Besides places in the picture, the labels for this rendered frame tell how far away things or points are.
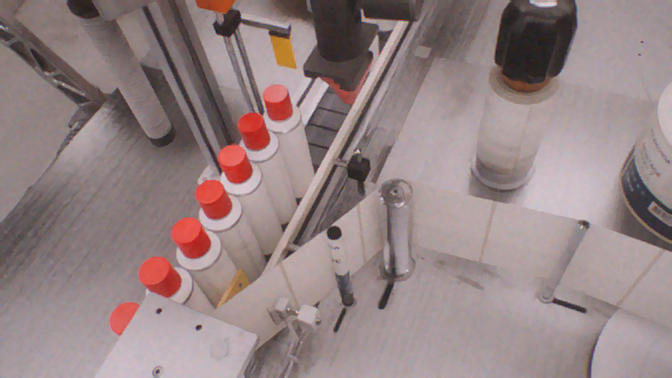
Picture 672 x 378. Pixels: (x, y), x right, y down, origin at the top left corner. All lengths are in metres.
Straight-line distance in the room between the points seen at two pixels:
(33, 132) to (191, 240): 1.96
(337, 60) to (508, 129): 0.24
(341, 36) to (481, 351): 0.42
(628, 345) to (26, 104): 2.37
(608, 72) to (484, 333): 0.57
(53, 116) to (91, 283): 1.65
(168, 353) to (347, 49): 0.39
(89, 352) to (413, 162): 0.55
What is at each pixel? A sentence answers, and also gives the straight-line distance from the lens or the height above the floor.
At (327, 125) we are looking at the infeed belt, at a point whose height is 0.88.
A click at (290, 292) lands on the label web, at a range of 0.65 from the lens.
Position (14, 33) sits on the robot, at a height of 0.67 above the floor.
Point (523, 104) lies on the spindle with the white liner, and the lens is 0.71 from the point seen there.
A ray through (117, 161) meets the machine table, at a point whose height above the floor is 0.83.
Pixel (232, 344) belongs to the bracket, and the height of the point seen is 1.14.
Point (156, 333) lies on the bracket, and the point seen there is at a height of 1.14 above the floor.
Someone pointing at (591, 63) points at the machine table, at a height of 0.83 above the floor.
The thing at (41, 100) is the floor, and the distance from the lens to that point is 2.64.
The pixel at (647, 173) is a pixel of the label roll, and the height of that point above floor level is 0.96.
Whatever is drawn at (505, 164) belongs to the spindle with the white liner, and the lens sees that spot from 0.80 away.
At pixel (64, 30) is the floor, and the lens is 2.94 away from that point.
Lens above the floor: 1.57
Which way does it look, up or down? 55 degrees down
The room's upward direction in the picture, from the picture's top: 10 degrees counter-clockwise
